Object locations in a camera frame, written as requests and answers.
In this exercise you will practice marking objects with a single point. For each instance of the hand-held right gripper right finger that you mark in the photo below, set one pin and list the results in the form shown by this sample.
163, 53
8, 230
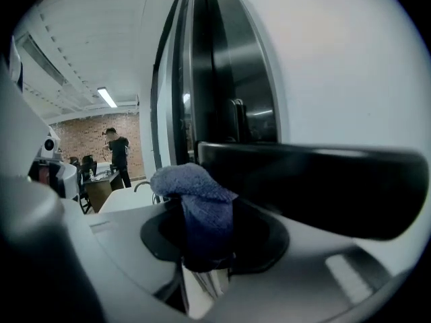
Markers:
262, 244

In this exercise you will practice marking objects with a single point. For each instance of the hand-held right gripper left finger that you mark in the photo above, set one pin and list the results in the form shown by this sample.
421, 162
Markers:
161, 234

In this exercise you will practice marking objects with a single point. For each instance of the dark blue cleaning cloth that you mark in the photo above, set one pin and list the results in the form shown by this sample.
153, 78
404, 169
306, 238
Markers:
202, 207

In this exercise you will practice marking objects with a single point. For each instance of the brown office desk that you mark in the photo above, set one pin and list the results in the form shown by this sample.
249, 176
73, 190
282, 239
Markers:
101, 190

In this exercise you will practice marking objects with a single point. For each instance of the black office chair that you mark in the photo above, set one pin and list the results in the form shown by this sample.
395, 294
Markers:
88, 165

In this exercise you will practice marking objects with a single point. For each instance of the long ceiling light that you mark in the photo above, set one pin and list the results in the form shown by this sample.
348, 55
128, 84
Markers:
107, 97

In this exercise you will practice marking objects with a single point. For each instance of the white camera device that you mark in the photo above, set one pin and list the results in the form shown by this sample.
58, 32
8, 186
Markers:
50, 146

